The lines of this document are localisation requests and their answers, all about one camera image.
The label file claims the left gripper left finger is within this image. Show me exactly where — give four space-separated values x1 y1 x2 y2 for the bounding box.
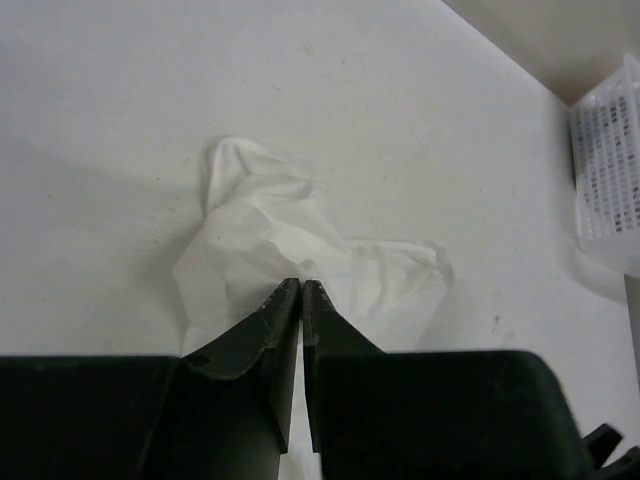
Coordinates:
1 279 300 479

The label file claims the white plastic basket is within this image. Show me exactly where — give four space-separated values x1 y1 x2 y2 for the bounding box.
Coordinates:
569 54 639 278

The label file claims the white tank top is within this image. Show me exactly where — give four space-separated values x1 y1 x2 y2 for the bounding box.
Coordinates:
174 137 454 353

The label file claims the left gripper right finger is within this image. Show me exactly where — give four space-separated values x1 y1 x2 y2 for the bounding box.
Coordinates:
302 281 597 479

